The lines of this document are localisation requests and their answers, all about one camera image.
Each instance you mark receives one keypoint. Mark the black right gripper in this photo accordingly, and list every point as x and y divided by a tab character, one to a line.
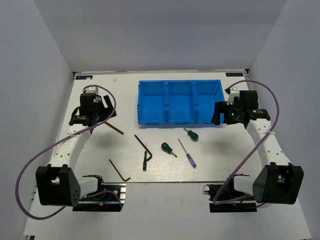
221	107

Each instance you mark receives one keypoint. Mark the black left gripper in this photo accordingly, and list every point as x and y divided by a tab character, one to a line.
107	113

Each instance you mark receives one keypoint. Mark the stubby green screwdriver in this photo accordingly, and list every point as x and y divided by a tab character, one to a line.
166	148
194	136

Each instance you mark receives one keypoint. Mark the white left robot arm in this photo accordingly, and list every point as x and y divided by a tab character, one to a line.
57	183

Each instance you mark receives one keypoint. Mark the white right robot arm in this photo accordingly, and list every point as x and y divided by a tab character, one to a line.
279	181

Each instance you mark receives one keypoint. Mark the blue three-compartment bin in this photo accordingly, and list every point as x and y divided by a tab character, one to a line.
178	102

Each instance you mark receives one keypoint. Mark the dark right corner label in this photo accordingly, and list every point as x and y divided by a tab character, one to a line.
234	74

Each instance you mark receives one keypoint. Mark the dark corner label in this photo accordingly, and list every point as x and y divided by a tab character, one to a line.
84	77
234	74

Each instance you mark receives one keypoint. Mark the dark left corner label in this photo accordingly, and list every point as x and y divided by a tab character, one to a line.
84	77

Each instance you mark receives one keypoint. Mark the slim green black screwdriver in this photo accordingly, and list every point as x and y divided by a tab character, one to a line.
144	166

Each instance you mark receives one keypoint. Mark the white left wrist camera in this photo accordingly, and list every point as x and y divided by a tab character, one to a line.
91	90

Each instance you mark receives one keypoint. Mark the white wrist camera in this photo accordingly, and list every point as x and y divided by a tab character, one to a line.
232	93
91	90

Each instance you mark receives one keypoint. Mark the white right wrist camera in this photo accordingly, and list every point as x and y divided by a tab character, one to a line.
232	93

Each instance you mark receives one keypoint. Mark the blue red handle screwdriver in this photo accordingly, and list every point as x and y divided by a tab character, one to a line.
190	159

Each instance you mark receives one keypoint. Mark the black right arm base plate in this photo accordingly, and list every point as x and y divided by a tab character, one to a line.
236	196

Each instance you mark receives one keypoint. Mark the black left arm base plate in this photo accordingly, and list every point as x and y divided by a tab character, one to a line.
104	202

